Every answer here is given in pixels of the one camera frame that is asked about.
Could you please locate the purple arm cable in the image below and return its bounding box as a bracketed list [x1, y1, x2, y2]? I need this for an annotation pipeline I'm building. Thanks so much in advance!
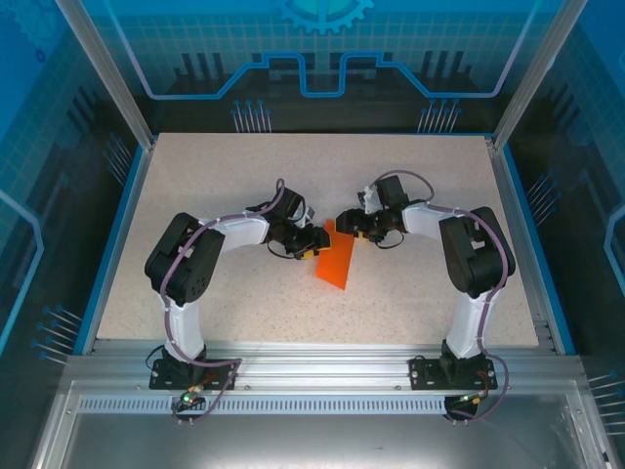
[163, 178, 287, 426]
[373, 169, 510, 425]

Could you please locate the blue edged side rail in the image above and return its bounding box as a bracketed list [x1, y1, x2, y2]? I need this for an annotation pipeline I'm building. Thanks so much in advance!
[72, 141, 157, 357]
[485, 136, 578, 357]

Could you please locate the steel tray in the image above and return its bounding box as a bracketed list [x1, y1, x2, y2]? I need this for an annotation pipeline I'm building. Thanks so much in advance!
[28, 380, 625, 469]

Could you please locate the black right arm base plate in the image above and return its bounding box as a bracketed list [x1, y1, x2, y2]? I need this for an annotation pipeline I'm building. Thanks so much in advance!
[408, 355, 499, 392]

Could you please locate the blue printed side panel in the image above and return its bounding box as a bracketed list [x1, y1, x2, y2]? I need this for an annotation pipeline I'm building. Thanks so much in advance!
[507, 0, 625, 392]
[0, 0, 150, 387]

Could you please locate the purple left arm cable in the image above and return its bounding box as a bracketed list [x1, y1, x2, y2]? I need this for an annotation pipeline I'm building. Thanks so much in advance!
[163, 178, 287, 426]

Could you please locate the aluminium frame post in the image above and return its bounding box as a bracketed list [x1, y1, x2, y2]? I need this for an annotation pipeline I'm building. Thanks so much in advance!
[489, 0, 592, 151]
[54, 0, 158, 151]

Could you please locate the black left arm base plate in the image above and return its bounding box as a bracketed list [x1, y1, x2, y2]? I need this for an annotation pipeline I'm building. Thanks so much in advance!
[148, 359, 240, 392]

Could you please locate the orange paper sheet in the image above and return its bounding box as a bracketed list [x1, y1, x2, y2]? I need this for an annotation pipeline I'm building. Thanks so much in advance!
[312, 218, 357, 290]

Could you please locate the aluminium mounting rail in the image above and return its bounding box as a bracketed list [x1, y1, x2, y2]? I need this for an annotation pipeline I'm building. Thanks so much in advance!
[62, 339, 587, 392]

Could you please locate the blue printed back panel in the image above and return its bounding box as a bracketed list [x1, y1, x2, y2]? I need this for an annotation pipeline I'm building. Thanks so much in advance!
[85, 0, 563, 134]

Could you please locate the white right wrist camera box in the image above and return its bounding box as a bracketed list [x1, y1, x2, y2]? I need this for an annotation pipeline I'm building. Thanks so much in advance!
[359, 184, 381, 215]

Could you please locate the slotted grey cable duct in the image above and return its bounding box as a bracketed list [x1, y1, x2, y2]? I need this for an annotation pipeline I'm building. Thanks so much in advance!
[76, 395, 494, 416]

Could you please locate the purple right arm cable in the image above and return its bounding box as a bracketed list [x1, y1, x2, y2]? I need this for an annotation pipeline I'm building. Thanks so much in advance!
[373, 169, 510, 425]

